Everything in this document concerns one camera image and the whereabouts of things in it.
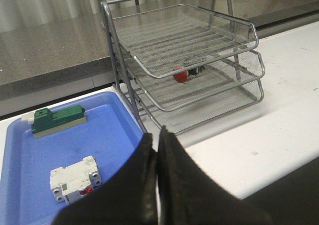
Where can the green terminal block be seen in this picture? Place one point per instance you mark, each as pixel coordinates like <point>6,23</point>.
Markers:
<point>45,121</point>

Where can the silver mesh tray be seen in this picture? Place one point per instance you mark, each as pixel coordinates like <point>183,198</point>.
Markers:
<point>203,111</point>
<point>182,35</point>
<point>168,95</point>

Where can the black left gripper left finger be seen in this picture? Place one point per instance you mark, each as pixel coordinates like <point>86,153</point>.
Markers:
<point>127,198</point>

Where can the white circuit breaker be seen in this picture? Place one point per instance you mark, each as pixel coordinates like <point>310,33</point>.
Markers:
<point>71,183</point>

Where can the red emergency stop button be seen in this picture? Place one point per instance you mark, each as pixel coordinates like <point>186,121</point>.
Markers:
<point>183,76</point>

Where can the grey stone counter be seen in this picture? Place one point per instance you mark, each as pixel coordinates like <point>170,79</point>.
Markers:
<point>62,59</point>

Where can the blue plastic tray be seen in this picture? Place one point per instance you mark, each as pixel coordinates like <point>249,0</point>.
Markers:
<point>110,134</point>

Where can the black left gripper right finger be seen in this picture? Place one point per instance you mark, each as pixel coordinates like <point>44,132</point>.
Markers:
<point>190,197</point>

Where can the silver metal rack frame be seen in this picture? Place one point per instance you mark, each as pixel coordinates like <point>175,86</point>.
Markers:
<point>122,76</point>

